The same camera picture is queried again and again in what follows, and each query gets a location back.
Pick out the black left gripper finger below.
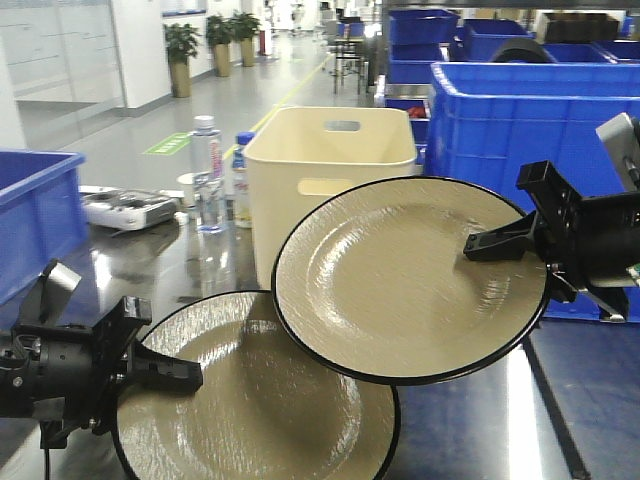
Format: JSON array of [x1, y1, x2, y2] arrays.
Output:
[[124, 342, 203, 394]]

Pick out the white paper cup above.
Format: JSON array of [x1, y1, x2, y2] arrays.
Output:
[[176, 173, 196, 209]]

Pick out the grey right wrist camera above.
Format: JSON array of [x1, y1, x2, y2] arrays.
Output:
[[596, 112, 639, 191]]

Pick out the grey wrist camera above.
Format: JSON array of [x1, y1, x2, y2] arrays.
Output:
[[596, 112, 639, 191], [18, 259, 81, 326]]

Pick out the blue crate left edge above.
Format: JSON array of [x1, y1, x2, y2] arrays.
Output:
[[1, 150, 88, 302]]

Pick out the grey white handheld device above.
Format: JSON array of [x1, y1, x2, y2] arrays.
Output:
[[82, 189, 178, 231]]

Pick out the large blue plastic crate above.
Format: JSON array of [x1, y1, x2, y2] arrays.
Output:
[[424, 61, 640, 324]]

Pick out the clear water bottle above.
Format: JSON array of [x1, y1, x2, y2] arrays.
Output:
[[190, 115, 227, 233]]

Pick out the cream plastic basket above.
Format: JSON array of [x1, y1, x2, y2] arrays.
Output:
[[244, 106, 417, 289]]

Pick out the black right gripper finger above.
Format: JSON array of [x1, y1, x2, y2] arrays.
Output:
[[463, 211, 538, 262]]

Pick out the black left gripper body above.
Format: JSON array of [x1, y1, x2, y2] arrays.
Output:
[[1, 296, 151, 436]]

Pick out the potted plant gold pot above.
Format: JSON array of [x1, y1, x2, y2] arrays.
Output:
[[230, 12, 260, 67], [206, 14, 233, 77], [164, 23, 200, 98]]

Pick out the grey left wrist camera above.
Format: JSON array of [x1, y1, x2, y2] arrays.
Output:
[[18, 259, 81, 326]]

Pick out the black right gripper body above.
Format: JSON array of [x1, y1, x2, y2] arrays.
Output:
[[516, 161, 639, 322]]

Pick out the blue-capped bottle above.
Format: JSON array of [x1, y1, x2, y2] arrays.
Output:
[[232, 131, 255, 229]]

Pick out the beige plate black-rimmed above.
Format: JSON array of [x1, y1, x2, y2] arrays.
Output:
[[113, 290, 401, 479], [271, 177, 547, 385]]

